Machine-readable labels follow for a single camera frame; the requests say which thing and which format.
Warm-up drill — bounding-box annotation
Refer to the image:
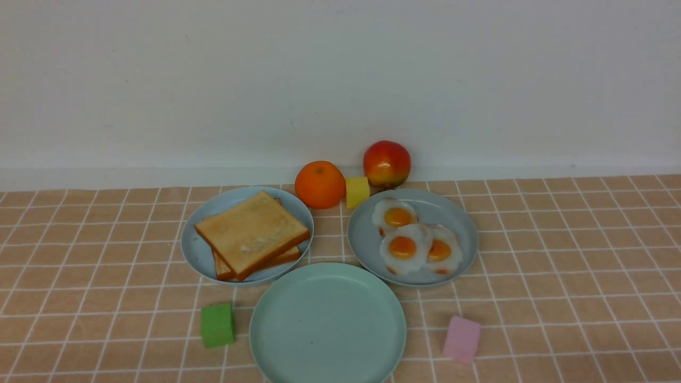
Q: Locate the grey-blue plate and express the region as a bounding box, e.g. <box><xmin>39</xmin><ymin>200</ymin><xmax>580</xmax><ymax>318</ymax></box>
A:
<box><xmin>347</xmin><ymin>189</ymin><xmax>479</xmax><ymax>288</ymax></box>

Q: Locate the green cube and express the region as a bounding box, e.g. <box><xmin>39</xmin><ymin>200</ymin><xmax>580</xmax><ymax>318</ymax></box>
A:
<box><xmin>200</xmin><ymin>302</ymin><xmax>236</xmax><ymax>348</ymax></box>

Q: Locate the yellow block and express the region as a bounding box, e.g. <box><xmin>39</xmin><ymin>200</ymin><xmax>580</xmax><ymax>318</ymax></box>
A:
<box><xmin>345</xmin><ymin>177</ymin><xmax>371</xmax><ymax>210</ymax></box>

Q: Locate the pink cube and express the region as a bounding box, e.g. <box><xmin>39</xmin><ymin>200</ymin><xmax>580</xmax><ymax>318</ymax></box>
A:
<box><xmin>442</xmin><ymin>316</ymin><xmax>481</xmax><ymax>364</ymax></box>

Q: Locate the toast slice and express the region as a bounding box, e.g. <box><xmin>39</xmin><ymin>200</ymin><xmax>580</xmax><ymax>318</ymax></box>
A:
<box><xmin>194</xmin><ymin>191</ymin><xmax>311</xmax><ymax>281</ymax></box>
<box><xmin>212</xmin><ymin>246</ymin><xmax>302</xmax><ymax>281</ymax></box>

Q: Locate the orange fruit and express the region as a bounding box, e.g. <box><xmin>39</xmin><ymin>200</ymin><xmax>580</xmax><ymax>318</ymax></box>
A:
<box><xmin>294</xmin><ymin>161</ymin><xmax>346</xmax><ymax>210</ymax></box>

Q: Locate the fried egg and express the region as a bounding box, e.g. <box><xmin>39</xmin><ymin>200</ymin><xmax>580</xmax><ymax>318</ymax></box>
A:
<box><xmin>425</xmin><ymin>224</ymin><xmax>463</xmax><ymax>276</ymax></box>
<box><xmin>379</xmin><ymin>223</ymin><xmax>433</xmax><ymax>276</ymax></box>
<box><xmin>371</xmin><ymin>198</ymin><xmax>418</xmax><ymax>237</ymax></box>

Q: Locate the red yellow apple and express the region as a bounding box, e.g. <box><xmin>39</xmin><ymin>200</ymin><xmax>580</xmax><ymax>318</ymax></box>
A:
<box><xmin>363</xmin><ymin>140</ymin><xmax>412</xmax><ymax>189</ymax></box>

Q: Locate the mint green plate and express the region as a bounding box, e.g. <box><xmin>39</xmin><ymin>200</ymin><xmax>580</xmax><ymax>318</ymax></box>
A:
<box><xmin>249</xmin><ymin>262</ymin><xmax>407</xmax><ymax>382</ymax></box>

